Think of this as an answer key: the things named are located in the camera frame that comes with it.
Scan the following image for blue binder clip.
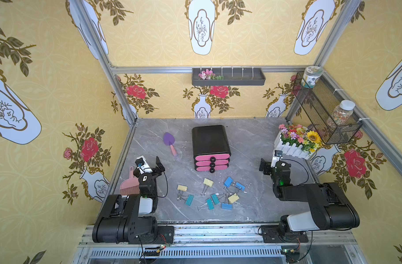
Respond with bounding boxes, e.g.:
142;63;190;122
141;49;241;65
221;197;232;210
224;177;234;188
233;182;245;191

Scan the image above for teal binder clip right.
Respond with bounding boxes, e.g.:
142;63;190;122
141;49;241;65
211;193;227;205

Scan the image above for jar with patterned lid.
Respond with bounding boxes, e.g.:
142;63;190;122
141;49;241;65
301;66;323;88

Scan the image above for black wire basket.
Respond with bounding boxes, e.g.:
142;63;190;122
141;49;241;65
293;73;362;145

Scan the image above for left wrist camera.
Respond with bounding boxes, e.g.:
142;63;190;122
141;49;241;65
135;156;153;174

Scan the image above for black drawer cabinet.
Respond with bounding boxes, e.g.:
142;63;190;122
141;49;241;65
192;125;231;159

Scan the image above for flower planter white fence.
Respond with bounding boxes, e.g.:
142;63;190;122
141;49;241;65
274;124;323;160

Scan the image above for blue binder clip right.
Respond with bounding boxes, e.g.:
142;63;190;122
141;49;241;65
233;182;245;191

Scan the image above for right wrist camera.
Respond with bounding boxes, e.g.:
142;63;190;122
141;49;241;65
271;150;283;167

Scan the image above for pink hand broom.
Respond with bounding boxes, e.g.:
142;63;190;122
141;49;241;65
120;166;140;196

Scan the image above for blue binder clip upper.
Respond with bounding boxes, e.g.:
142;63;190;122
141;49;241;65
224;177;234;188

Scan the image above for pink drawer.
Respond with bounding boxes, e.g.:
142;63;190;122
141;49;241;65
195;154;230;161
195;159;230;167
195;164;229;173

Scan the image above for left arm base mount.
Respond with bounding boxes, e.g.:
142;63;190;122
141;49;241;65
136;225;175;245

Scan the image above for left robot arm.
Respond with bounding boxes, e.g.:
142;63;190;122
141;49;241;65
92;156;165;244

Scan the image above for purple pink toy shovel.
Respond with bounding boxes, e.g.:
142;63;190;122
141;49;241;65
163;132;178;157

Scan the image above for teal binder clip left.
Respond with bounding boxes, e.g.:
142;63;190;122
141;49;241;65
181;195;194;206

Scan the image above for grey wall shelf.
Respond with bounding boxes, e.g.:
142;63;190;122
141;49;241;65
192;67;266;86

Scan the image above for teal binder clip middle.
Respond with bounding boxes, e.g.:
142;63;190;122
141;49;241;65
197;198;214;211

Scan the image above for teal binder clip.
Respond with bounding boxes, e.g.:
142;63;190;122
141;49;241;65
197;198;214;211
181;195;194;206
211;193;227;205

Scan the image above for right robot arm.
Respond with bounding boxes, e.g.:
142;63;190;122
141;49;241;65
259;159;360;238

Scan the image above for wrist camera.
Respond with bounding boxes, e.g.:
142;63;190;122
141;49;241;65
135;156;153;174
271;150;283;167

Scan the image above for small pink flowers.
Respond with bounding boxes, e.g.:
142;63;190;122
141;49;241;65
198;69;224;80

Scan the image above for blue binder clip lower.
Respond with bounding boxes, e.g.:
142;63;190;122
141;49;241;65
221;197;232;210

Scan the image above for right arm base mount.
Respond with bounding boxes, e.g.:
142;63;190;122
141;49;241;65
257;225;309;244

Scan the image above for clear jar white lid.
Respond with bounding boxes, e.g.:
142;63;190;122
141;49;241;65
327;100;356;128

